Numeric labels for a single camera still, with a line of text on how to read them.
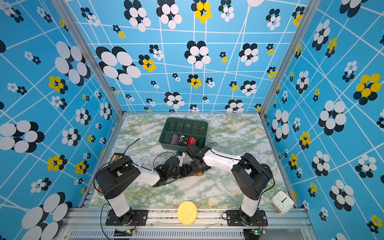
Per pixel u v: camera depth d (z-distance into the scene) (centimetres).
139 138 105
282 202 76
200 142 97
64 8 69
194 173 80
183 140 96
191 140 98
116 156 94
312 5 68
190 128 116
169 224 72
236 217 73
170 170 72
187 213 73
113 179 48
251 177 46
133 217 72
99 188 48
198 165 75
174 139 98
